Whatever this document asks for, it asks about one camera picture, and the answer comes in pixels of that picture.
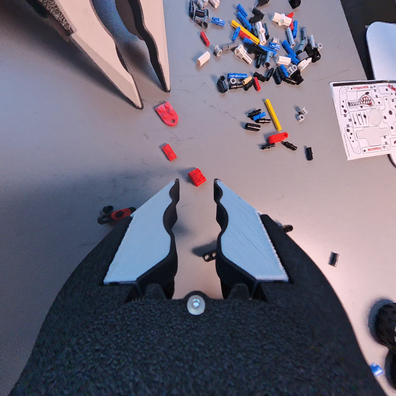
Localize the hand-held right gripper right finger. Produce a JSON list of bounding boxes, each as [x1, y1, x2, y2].
[[213, 178, 290, 299]]

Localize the brick vehicle model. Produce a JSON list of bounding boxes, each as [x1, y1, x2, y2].
[[202, 225, 396, 379]]

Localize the black and blue pins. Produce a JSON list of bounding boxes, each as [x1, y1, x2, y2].
[[247, 108, 271, 124]]

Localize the white book stand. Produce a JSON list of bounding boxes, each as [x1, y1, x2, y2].
[[366, 21, 396, 81]]

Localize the small black red lego assembly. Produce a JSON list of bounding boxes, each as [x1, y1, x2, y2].
[[97, 205, 137, 225]]

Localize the yellow brick axle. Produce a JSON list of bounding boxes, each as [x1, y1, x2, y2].
[[264, 99, 283, 131]]

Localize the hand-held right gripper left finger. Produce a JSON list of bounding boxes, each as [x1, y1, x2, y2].
[[103, 178, 180, 299]]

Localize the red rounded plate with hole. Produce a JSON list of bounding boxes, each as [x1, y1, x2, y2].
[[154, 101, 179, 127]]

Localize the black rubber tyre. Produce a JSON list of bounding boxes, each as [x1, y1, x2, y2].
[[372, 301, 396, 348]]

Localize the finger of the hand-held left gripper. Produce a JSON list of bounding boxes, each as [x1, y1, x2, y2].
[[116, 0, 171, 93], [56, 0, 144, 110]]

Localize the grey desk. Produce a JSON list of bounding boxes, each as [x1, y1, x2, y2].
[[0, 0, 396, 396]]

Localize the black desk divider strip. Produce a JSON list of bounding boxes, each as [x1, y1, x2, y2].
[[340, 0, 396, 80]]

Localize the red square stud plate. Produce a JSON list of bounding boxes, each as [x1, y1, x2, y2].
[[187, 168, 207, 187]]

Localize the printed paper sheet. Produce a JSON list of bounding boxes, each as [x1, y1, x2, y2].
[[329, 79, 396, 161]]

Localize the pile of small brick pieces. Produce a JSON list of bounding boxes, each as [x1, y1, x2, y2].
[[189, 0, 324, 93]]

